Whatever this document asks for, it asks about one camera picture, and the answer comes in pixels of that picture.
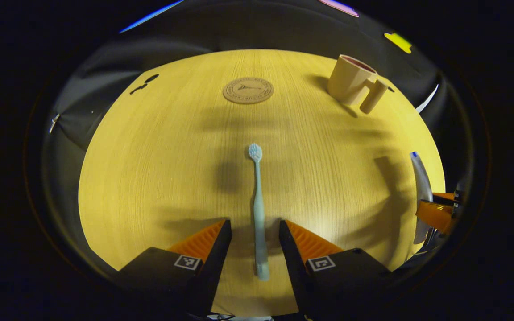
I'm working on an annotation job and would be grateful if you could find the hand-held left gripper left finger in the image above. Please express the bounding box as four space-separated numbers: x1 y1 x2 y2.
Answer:
116 218 232 317

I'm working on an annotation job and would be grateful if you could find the beige cup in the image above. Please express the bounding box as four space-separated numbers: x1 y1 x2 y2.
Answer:
327 54 389 115

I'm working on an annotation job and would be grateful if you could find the white cable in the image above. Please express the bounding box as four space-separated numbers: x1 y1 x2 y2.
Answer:
415 84 439 113

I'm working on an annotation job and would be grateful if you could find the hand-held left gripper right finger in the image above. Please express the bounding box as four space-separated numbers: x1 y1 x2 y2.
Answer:
278 219 394 317

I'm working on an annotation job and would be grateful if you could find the round wooden coaster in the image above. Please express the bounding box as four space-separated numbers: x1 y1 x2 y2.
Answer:
222 77 274 105

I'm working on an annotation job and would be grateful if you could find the pale blue toothbrush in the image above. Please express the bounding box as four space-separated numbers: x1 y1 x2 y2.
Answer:
248 143 270 281

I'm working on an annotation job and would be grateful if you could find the wooden desktop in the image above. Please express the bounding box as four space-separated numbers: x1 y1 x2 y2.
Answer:
78 49 446 317

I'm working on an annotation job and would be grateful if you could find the white toothpaste tube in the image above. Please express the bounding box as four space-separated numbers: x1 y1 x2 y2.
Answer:
410 152 434 245

